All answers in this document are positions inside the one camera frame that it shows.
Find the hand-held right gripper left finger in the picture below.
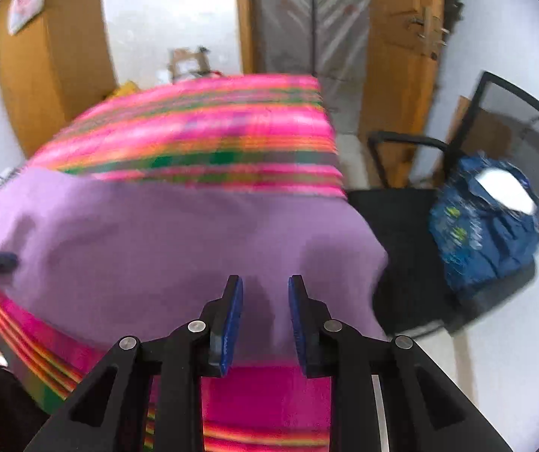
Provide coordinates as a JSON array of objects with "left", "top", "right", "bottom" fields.
[{"left": 24, "top": 274, "right": 244, "bottom": 452}]

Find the metal door handle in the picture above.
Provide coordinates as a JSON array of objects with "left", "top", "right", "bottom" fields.
[{"left": 408, "top": 6, "right": 446, "bottom": 60}]

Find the black mesh office chair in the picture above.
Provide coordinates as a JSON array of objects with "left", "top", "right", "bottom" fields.
[{"left": 347, "top": 70, "right": 539, "bottom": 337}]

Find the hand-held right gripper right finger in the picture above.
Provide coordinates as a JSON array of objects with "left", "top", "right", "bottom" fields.
[{"left": 288, "top": 274, "right": 515, "bottom": 452}]

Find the flat brown cardboard sheet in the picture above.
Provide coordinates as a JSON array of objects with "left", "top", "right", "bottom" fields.
[{"left": 443, "top": 95, "right": 517, "bottom": 175}]

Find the purple fleece garment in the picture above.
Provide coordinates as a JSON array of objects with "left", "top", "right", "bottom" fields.
[{"left": 0, "top": 167, "right": 390, "bottom": 356}]

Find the wooden door frame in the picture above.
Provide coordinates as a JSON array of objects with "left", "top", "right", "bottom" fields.
[{"left": 234, "top": 0, "right": 263, "bottom": 76}]

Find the pink plaid bed sheet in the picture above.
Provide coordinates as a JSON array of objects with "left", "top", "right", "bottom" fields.
[{"left": 0, "top": 73, "right": 345, "bottom": 452}]

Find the white plastic bag red print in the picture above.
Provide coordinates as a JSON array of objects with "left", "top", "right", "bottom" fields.
[{"left": 8, "top": 0, "right": 46, "bottom": 36}]

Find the yellow bag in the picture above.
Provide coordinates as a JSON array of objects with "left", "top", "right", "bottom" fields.
[{"left": 111, "top": 80, "right": 140, "bottom": 99}]

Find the wooden door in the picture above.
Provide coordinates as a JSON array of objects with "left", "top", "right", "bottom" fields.
[{"left": 356, "top": 0, "right": 446, "bottom": 189}]

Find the wooden wardrobe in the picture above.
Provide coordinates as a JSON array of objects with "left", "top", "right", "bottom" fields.
[{"left": 0, "top": 0, "right": 119, "bottom": 158}]

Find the translucent plastic door curtain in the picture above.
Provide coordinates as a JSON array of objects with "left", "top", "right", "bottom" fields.
[{"left": 250, "top": 0, "right": 374, "bottom": 135}]

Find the blue bag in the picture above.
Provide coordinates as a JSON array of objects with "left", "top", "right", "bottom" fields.
[{"left": 428, "top": 151, "right": 539, "bottom": 299}]

